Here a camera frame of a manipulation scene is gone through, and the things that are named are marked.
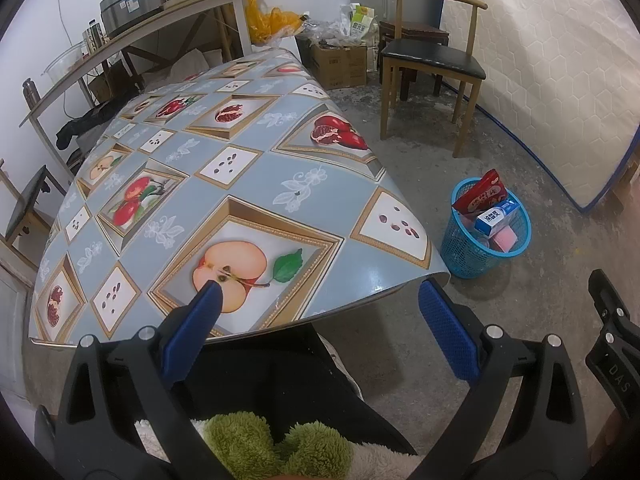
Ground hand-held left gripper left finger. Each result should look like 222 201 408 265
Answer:
53 279 225 480

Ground brown cardboard box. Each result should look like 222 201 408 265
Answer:
310 42 368 91

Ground grey rice cooker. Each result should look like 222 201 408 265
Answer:
99 0 166 38

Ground blue plastic basket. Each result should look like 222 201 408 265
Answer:
440 177 532 279

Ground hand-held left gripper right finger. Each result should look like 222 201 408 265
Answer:
417 277 588 480

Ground orange plastic bag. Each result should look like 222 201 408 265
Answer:
245 0 306 46

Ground person's black trousers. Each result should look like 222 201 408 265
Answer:
182 322 418 461

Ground red cat print snack pouch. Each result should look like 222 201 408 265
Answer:
451 168 507 217

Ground grey cloth sack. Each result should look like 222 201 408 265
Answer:
150 49 226 86

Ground blue toothpaste box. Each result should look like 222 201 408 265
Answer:
474 199 521 238

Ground black hanging clothes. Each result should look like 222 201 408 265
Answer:
55 105 131 151

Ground steel cup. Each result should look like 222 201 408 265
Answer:
82 20 106 56

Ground white wooden side table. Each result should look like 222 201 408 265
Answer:
20 0 253 186

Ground dark wooden stool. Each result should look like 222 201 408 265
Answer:
377 20 451 98

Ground clear plastic bag pile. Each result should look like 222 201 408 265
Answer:
295 10 353 48

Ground glass bowl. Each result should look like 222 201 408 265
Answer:
42 42 93 78

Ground fruit print tablecloth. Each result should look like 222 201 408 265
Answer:
27 46 453 345

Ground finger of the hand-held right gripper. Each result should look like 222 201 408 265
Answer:
588 268 633 357

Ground pink sponge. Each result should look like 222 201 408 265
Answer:
487 225 518 253

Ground white mattress with blue edge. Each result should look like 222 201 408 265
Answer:
439 0 640 213

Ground wooden chair with dark seat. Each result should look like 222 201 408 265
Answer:
0 160 68 261

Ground person's right hand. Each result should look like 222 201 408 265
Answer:
592 407 640 467

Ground dark thermos bottle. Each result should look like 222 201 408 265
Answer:
22 77 41 111

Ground wooden chair with black seat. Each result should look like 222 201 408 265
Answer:
378 0 488 158

